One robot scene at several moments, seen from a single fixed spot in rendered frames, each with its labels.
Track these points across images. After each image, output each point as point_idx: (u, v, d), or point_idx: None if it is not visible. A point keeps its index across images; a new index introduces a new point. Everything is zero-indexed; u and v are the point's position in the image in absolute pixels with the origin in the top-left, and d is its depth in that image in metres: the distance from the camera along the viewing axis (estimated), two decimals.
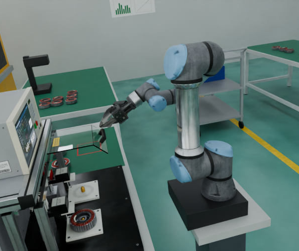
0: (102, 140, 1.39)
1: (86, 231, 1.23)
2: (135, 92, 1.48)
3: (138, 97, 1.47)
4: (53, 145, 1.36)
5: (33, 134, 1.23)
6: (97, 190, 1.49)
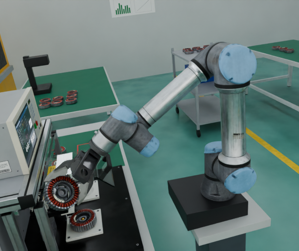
0: (107, 169, 1.15)
1: (86, 231, 1.23)
2: None
3: None
4: None
5: (33, 134, 1.23)
6: (97, 190, 1.49)
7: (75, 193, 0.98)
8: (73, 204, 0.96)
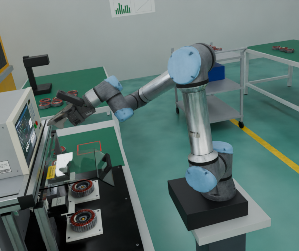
0: (107, 169, 1.15)
1: (86, 231, 1.23)
2: (100, 100, 1.27)
3: (101, 103, 1.30)
4: (48, 176, 1.11)
5: (33, 134, 1.23)
6: (97, 190, 1.49)
7: (85, 188, 1.45)
8: (78, 192, 1.43)
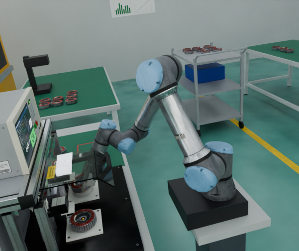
0: (107, 169, 1.15)
1: (86, 231, 1.23)
2: (105, 146, 1.39)
3: (108, 146, 1.42)
4: (48, 176, 1.11)
5: (33, 134, 1.23)
6: (97, 190, 1.49)
7: None
8: (77, 188, 1.42)
